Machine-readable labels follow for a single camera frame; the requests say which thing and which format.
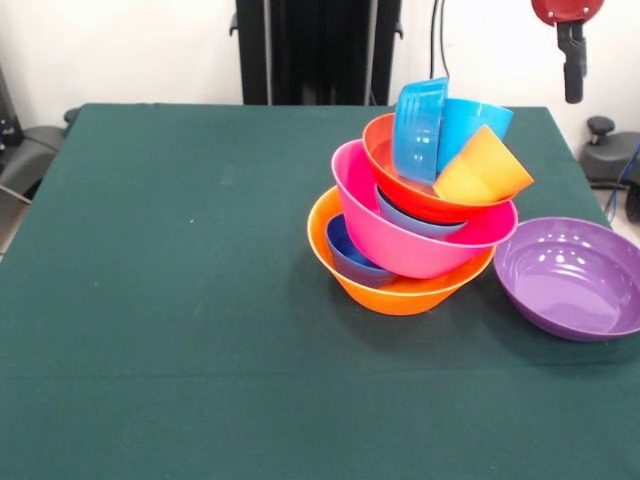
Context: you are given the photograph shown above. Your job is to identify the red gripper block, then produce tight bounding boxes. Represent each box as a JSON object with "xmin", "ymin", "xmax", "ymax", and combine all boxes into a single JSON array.
[{"xmin": 530, "ymin": 0, "xmax": 607, "ymax": 105}]

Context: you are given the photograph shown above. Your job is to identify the light blue cup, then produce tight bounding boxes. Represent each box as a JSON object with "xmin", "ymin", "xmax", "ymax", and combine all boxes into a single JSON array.
[{"xmin": 434, "ymin": 97, "xmax": 515, "ymax": 176}]

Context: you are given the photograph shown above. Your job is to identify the orange cup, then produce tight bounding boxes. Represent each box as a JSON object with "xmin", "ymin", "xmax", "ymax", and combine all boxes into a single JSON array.
[{"xmin": 431, "ymin": 124, "xmax": 535, "ymax": 205}]

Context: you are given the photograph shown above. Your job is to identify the light blue shallow bowl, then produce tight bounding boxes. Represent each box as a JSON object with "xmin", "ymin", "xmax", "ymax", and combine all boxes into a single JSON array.
[{"xmin": 390, "ymin": 76, "xmax": 450, "ymax": 184}]

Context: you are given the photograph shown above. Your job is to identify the red bowl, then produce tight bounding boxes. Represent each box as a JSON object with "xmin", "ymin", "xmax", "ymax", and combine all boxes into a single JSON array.
[{"xmin": 362, "ymin": 112, "xmax": 519, "ymax": 224}]

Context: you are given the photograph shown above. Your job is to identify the purple bowl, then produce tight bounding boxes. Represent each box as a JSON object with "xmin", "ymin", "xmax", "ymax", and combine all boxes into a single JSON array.
[{"xmin": 493, "ymin": 216, "xmax": 640, "ymax": 343}]

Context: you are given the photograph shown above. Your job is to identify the light blue ribbed bowl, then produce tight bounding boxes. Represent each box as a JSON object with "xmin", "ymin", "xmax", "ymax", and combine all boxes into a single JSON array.
[{"xmin": 375, "ymin": 185, "xmax": 469, "ymax": 240}]

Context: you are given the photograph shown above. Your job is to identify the large pink bowl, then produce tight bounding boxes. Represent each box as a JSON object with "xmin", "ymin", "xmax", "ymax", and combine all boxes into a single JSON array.
[{"xmin": 331, "ymin": 138, "xmax": 519, "ymax": 280}]

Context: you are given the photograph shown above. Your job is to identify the small dark blue bowl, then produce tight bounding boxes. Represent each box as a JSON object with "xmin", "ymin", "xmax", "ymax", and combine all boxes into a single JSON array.
[{"xmin": 325, "ymin": 213, "xmax": 400, "ymax": 289}]

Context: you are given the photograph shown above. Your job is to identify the large orange bowl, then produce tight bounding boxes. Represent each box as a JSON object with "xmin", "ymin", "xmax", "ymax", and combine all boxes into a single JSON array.
[{"xmin": 306, "ymin": 185, "xmax": 497, "ymax": 317}]

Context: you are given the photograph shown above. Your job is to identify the dark green tablecloth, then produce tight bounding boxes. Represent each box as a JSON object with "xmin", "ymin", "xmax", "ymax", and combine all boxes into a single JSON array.
[{"xmin": 0, "ymin": 102, "xmax": 640, "ymax": 480}]

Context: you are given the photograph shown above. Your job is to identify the black office chair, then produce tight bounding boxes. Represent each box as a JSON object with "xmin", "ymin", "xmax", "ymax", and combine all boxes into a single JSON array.
[{"xmin": 0, "ymin": 64, "xmax": 81, "ymax": 206}]

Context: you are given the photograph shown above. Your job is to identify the blue cable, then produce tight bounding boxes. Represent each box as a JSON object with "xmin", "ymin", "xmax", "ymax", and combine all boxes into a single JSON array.
[{"xmin": 603, "ymin": 144, "xmax": 640, "ymax": 217}]

